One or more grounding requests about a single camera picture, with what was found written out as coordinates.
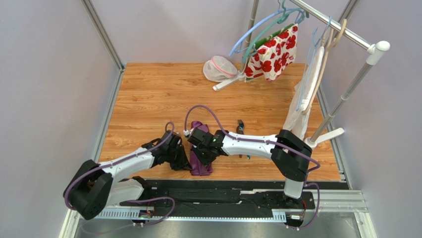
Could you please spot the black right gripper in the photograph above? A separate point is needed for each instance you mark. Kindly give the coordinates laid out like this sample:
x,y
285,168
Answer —
x,y
204,156

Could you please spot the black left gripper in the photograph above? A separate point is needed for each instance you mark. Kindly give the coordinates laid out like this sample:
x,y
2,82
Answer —
x,y
183,164

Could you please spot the purple cloth napkin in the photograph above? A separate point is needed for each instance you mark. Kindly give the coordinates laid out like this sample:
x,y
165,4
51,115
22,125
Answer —
x,y
197,168

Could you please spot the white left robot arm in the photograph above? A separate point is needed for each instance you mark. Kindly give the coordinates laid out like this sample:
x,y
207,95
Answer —
x,y
96,186

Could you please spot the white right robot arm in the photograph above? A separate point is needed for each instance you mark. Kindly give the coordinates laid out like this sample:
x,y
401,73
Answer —
x,y
290,154

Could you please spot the white mesh laundry bag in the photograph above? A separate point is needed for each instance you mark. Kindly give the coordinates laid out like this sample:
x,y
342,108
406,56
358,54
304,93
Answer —
x,y
218,69

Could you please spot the white towel on hanger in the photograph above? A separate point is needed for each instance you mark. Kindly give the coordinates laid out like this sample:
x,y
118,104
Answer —
x,y
299,113

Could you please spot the red poppy floral cloth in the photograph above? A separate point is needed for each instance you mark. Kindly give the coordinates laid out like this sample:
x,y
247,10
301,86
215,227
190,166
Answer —
x,y
272,58

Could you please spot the light blue plastic hanger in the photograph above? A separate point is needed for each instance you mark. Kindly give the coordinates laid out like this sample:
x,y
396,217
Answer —
x,y
295,15

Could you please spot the teal plastic hanger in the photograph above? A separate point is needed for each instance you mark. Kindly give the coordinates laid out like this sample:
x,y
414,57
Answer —
x,y
281,5

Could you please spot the metal clothes rack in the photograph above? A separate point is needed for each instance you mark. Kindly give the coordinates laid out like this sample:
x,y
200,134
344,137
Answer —
x,y
350,61

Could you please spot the blue thin wire hanger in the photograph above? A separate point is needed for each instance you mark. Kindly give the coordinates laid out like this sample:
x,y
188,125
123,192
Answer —
x,y
314,46

